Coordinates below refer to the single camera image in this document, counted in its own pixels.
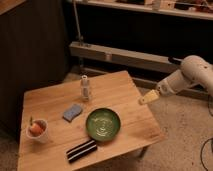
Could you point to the white cup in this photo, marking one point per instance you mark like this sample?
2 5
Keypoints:
44 137

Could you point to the black case handle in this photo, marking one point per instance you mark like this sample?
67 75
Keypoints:
174 61

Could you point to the long grey case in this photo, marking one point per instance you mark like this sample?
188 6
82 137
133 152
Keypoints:
123 57

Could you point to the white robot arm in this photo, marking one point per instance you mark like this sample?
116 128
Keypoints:
193 71

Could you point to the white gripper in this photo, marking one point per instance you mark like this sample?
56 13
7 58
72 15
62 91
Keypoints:
172 84

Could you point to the blue sponge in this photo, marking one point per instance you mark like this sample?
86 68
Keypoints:
72 112

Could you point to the wooden table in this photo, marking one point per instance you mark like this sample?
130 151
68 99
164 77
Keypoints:
115 91

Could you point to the black white striped cloth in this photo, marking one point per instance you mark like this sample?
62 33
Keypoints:
81 150

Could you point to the metal pole stand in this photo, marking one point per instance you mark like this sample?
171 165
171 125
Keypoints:
79 37

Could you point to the green ceramic bowl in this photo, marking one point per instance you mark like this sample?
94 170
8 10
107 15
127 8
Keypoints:
103 124

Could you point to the wooden shelf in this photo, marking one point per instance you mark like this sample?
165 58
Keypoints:
144 8

